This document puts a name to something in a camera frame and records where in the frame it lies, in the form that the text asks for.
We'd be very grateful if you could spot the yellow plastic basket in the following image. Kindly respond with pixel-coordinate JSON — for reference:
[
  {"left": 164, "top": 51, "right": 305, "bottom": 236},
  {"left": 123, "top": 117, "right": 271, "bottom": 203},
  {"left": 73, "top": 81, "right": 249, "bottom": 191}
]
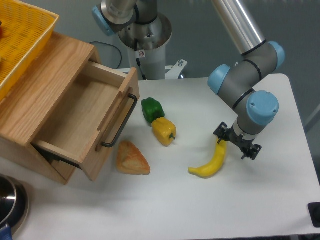
[{"left": 0, "top": 0, "right": 59, "bottom": 100}]

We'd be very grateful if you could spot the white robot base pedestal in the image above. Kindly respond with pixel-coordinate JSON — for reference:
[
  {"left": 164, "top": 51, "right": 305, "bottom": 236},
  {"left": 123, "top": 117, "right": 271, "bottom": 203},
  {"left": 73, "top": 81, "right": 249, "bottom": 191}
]
[{"left": 118, "top": 13, "right": 172, "bottom": 80}]

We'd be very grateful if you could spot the green bell pepper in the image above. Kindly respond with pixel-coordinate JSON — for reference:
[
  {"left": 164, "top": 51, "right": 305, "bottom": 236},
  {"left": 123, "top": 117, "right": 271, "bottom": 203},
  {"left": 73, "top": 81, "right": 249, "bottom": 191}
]
[{"left": 141, "top": 97, "right": 165, "bottom": 126}]

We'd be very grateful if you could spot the blue object at corner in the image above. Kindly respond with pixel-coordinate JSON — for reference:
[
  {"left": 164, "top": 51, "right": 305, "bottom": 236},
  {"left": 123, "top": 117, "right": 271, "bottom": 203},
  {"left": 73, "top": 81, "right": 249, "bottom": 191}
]
[{"left": 0, "top": 223, "right": 13, "bottom": 240}]

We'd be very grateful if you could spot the yellow banana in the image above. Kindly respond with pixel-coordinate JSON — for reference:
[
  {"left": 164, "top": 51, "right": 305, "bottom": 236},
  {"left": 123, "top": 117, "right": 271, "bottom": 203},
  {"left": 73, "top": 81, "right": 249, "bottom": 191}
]
[{"left": 188, "top": 140, "right": 228, "bottom": 179}]

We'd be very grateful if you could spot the white mounting bracket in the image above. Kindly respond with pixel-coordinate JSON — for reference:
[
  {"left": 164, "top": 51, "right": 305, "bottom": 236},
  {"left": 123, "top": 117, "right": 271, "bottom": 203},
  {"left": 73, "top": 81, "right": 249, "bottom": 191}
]
[{"left": 165, "top": 59, "right": 188, "bottom": 80}]

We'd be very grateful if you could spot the wooden drawer cabinet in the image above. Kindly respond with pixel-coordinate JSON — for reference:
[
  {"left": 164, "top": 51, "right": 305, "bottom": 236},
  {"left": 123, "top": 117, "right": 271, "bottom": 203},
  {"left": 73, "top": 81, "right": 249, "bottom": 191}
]
[{"left": 0, "top": 32, "right": 100, "bottom": 185}]

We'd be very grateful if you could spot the yellow bell pepper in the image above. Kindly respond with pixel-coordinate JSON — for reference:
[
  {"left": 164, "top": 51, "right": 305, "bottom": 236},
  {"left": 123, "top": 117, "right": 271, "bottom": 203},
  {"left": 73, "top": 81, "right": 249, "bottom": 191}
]
[{"left": 151, "top": 117, "right": 177, "bottom": 147}]

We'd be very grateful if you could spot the black drawer handle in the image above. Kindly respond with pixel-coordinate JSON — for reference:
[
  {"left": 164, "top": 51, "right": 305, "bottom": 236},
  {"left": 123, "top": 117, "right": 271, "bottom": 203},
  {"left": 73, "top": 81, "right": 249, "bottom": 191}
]
[{"left": 99, "top": 93, "right": 138, "bottom": 148}]

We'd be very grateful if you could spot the toasted bread piece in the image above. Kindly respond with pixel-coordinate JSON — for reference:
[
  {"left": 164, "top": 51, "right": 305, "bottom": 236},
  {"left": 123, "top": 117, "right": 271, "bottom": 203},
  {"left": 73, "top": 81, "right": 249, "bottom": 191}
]
[{"left": 116, "top": 141, "right": 151, "bottom": 176}]

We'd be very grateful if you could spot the black cable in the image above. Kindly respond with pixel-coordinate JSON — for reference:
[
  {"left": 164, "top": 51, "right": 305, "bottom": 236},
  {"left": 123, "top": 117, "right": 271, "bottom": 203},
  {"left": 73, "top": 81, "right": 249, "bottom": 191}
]
[{"left": 88, "top": 40, "right": 123, "bottom": 69}]

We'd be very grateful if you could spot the open wooden drawer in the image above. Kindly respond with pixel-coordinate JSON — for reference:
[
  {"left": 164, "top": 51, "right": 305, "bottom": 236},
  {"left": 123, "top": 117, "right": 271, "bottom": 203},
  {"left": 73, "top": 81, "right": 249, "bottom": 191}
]
[{"left": 32, "top": 62, "right": 140, "bottom": 181}]

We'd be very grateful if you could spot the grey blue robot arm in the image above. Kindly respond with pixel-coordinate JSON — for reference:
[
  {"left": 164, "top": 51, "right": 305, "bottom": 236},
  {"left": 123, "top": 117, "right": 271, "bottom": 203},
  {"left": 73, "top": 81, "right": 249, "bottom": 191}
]
[{"left": 92, "top": 0, "right": 286, "bottom": 160}]

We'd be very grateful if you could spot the black metal pot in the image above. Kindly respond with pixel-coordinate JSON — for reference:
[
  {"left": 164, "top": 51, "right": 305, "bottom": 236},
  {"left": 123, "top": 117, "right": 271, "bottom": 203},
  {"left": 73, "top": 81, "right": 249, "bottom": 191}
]
[{"left": 0, "top": 174, "right": 30, "bottom": 238}]

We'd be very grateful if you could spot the black object at table edge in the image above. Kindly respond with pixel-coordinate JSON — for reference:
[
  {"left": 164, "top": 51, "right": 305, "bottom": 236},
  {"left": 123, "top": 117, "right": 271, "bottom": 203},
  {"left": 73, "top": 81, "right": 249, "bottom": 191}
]
[{"left": 307, "top": 202, "right": 320, "bottom": 228}]

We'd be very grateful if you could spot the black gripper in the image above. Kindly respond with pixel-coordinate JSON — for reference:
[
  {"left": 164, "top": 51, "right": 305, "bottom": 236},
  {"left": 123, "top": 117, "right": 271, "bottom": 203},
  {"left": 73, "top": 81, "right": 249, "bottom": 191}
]
[{"left": 213, "top": 122, "right": 262, "bottom": 161}]

